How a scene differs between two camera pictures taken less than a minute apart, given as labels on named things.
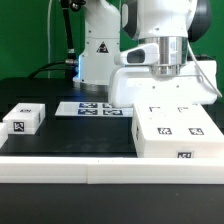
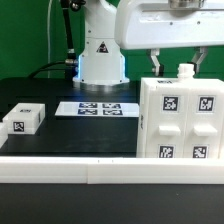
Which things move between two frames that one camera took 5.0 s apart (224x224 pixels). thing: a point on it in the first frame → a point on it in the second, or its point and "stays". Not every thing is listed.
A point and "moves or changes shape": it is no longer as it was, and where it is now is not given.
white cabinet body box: x=175 y=130 stays
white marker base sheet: x=91 y=108 stays
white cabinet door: x=192 y=123 moves or changes shape
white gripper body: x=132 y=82 → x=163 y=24
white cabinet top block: x=25 y=118 stays
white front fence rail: x=112 y=170 stays
